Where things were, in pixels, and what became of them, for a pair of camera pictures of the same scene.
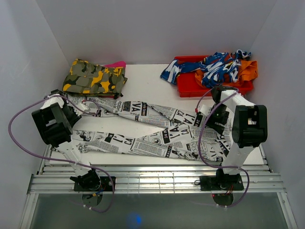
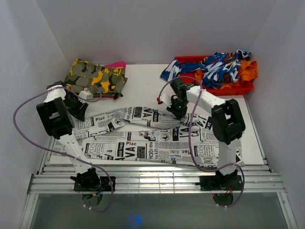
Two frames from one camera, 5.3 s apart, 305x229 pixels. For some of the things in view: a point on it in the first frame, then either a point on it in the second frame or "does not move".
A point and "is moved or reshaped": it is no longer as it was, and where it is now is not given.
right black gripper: (219, 129) -> (178, 114)
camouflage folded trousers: (84, 78) does not move
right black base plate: (221, 182) does not move
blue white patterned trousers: (213, 69) does not move
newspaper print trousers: (182, 136) is moved or reshaped
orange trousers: (248, 71) does not move
